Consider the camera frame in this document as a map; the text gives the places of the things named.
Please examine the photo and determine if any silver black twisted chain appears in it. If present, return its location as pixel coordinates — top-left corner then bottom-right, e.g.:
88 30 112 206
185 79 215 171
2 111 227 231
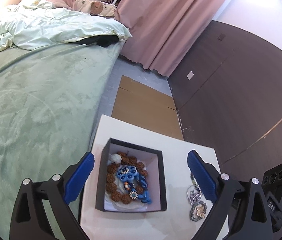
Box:
186 184 203 205

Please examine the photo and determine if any gold butterfly grey bead bracelet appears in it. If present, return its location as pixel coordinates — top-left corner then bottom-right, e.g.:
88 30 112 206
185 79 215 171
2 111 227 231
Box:
189 199 209 222

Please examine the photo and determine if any brown rudraksha bead bracelet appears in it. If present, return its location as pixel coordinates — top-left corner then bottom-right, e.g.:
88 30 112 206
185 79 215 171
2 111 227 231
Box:
105 151 149 205

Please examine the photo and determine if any red cord white stone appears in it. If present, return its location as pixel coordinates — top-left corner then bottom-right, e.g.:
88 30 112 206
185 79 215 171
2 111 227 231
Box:
110 153 122 165

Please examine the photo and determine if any blue flower bead bracelet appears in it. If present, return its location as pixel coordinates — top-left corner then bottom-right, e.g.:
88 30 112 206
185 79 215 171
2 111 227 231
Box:
115 164 153 205

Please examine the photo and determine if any black jewelry box white interior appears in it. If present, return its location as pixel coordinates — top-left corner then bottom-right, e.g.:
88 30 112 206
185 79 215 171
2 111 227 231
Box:
95 138 167 213

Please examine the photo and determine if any green bed blanket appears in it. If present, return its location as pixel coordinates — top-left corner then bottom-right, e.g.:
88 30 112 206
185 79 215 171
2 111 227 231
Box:
0 42 123 239

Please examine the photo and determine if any flattened cardboard sheet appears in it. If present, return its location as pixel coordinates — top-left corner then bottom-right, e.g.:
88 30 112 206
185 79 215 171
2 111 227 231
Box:
111 76 183 140

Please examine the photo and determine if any pink curtain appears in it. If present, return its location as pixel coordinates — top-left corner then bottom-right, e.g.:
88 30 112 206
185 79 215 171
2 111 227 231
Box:
28 0 239 78

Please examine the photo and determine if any pale green duvet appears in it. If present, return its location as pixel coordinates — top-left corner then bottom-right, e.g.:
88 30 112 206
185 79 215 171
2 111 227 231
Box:
0 0 132 52

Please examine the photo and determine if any patterned pillow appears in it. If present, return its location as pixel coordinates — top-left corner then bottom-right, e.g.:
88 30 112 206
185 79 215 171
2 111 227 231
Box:
72 0 116 18

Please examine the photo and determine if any white wall socket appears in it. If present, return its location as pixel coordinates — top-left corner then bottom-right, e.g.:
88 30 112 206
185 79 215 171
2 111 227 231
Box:
187 71 194 80

